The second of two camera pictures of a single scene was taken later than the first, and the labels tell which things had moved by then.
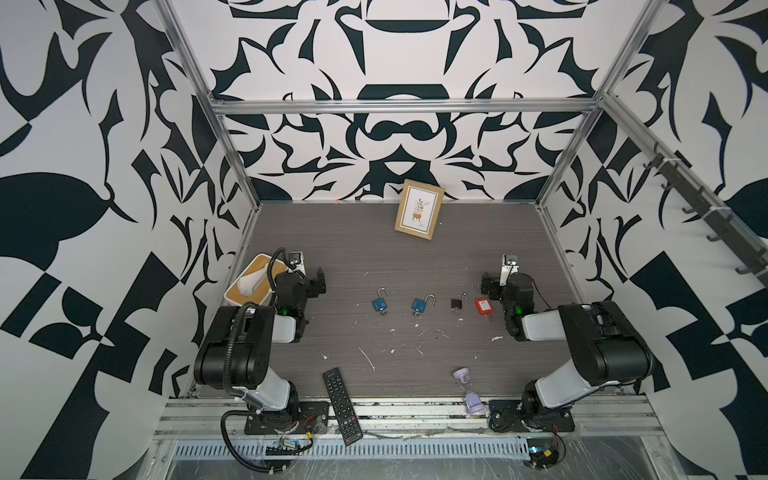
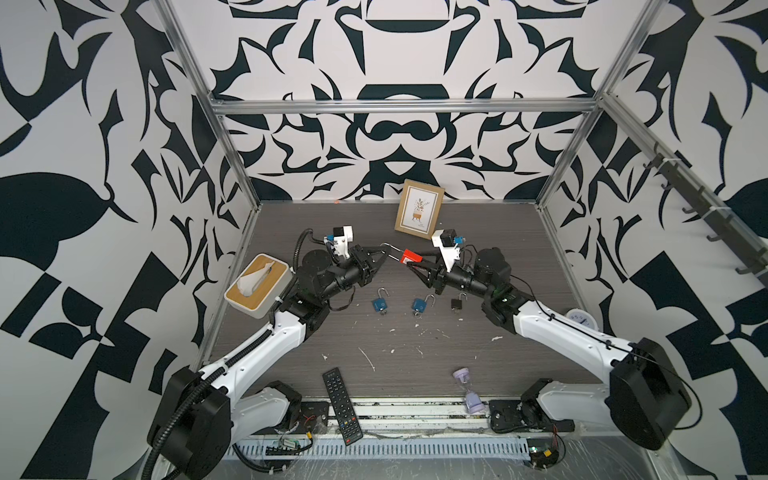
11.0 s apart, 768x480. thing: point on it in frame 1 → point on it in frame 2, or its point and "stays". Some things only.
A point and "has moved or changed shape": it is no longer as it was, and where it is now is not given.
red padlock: [484, 307] has moved or changed shape
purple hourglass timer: [472, 399] stays
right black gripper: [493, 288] → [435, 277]
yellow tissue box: [252, 283] stays
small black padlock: [456, 303] stays
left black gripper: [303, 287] → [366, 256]
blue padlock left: [380, 304] stays
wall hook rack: [753, 257] stays
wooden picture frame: [419, 209] stays
